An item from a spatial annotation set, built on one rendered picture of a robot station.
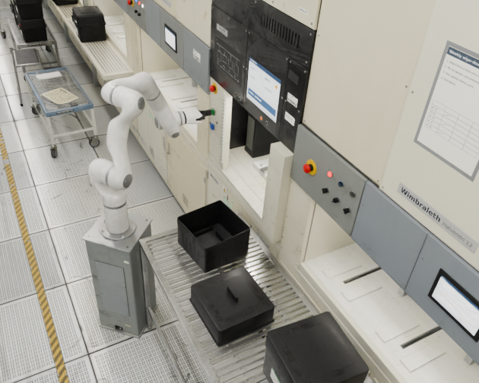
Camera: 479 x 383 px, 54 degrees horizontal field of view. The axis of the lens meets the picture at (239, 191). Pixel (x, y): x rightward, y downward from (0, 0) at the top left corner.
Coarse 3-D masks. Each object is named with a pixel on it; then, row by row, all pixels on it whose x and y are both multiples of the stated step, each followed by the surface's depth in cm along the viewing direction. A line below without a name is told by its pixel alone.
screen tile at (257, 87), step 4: (252, 68) 224; (256, 68) 221; (252, 72) 225; (256, 72) 222; (256, 76) 223; (252, 80) 227; (260, 80) 220; (252, 84) 228; (256, 84) 225; (260, 84) 222; (256, 88) 226; (260, 88) 222; (260, 92) 223
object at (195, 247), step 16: (208, 208) 254; (224, 208) 256; (192, 224) 253; (208, 224) 262; (224, 224) 262; (240, 224) 247; (192, 240) 236; (208, 240) 255; (224, 240) 232; (240, 240) 240; (192, 256) 243; (208, 256) 231; (224, 256) 239
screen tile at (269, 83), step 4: (264, 80) 217; (268, 80) 214; (264, 84) 218; (268, 84) 215; (272, 84) 212; (272, 88) 213; (264, 92) 220; (276, 92) 211; (264, 96) 221; (268, 96) 217; (272, 96) 214; (276, 96) 212; (268, 100) 218; (272, 100) 215; (276, 100) 212; (272, 104) 216; (276, 104) 213
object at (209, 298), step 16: (224, 272) 225; (240, 272) 226; (192, 288) 216; (208, 288) 217; (224, 288) 217; (240, 288) 218; (256, 288) 218; (192, 304) 221; (208, 304) 210; (224, 304) 210; (240, 304) 211; (256, 304) 211; (272, 304) 212; (208, 320) 207; (224, 320) 203; (240, 320) 204; (256, 320) 209; (272, 320) 216; (224, 336) 202; (240, 336) 209
